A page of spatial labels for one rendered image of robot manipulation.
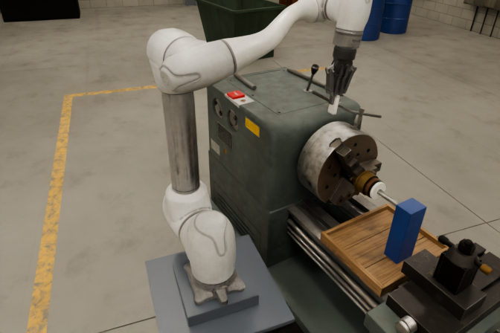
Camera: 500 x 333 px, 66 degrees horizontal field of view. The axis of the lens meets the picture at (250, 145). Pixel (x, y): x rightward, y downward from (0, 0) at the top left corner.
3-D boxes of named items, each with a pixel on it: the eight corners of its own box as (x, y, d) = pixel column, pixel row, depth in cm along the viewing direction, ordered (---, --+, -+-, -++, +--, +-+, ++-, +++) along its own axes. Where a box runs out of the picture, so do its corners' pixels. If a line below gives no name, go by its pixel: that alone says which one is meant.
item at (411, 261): (400, 271, 120) (403, 259, 118) (421, 259, 125) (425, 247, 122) (460, 322, 105) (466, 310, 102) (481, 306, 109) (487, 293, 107)
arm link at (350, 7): (373, 32, 124) (344, 24, 133) (385, -20, 117) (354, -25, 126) (349, 32, 118) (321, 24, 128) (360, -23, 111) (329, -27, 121)
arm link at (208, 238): (202, 293, 126) (199, 243, 115) (180, 257, 139) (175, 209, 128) (244, 273, 133) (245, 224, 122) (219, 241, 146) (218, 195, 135)
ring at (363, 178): (350, 169, 141) (369, 183, 134) (369, 163, 145) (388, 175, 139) (347, 190, 146) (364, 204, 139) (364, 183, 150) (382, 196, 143)
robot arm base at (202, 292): (198, 316, 125) (197, 304, 122) (183, 266, 142) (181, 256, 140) (250, 299, 130) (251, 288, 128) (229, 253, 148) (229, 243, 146)
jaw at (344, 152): (336, 166, 149) (328, 146, 142) (345, 157, 150) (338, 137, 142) (356, 180, 141) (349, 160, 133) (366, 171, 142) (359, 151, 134)
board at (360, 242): (319, 240, 146) (321, 232, 144) (385, 209, 162) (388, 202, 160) (379, 297, 124) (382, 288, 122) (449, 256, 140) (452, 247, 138)
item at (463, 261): (440, 253, 106) (443, 246, 105) (457, 243, 110) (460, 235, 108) (466, 273, 100) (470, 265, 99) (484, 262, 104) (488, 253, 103)
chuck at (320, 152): (292, 195, 153) (317, 123, 142) (346, 190, 171) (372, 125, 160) (306, 207, 146) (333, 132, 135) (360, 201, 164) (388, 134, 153)
